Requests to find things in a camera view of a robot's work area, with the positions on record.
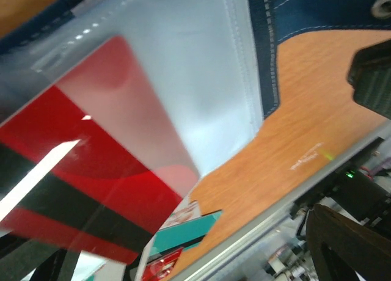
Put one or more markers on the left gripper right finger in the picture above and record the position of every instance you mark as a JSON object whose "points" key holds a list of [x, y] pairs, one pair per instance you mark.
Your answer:
{"points": [[342, 249]]}

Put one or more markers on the red card black stripe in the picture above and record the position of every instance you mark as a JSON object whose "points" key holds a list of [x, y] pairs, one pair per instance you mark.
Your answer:
{"points": [[90, 159]]}

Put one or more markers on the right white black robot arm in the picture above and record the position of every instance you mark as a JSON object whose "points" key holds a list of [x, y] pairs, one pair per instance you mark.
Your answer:
{"points": [[351, 187]]}

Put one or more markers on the navy blue card holder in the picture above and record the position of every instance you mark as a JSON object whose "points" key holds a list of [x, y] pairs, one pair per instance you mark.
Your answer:
{"points": [[213, 63]]}

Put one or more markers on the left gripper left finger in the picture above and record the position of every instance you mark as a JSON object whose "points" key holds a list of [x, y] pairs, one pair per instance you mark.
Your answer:
{"points": [[20, 256]]}

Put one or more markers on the teal card right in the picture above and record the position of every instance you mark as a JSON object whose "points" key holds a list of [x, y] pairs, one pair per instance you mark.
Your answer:
{"points": [[186, 235]]}

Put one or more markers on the red card with chip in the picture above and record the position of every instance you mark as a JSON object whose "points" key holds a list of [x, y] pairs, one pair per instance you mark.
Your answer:
{"points": [[161, 267]]}

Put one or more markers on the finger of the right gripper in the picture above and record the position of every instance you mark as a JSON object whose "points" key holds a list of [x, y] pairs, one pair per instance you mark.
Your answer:
{"points": [[369, 75]]}

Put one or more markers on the aluminium rail frame front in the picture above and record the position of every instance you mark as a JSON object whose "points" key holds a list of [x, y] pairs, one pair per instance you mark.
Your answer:
{"points": [[243, 255]]}

